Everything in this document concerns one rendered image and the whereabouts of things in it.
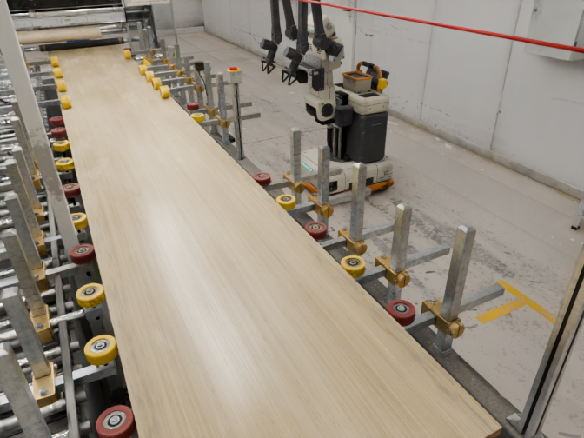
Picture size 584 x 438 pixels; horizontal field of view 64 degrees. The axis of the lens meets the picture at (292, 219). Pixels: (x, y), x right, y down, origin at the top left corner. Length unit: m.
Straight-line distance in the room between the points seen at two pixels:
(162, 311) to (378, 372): 0.63
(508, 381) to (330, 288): 1.33
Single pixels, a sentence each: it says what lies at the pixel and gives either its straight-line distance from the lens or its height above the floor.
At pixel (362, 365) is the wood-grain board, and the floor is 0.90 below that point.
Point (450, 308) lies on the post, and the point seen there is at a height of 0.89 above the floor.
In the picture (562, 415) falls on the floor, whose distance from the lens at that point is 2.51.
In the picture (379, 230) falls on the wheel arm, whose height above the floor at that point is 0.82.
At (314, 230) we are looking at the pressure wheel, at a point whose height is 0.91.
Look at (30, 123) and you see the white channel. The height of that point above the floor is 1.33.
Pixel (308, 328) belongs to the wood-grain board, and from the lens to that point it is 1.30.
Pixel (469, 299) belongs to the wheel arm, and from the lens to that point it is 1.58.
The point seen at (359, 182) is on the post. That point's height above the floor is 1.08.
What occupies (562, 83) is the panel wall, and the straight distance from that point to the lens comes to 4.32.
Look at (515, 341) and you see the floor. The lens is 2.76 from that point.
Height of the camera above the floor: 1.80
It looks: 31 degrees down
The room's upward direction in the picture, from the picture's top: 1 degrees counter-clockwise
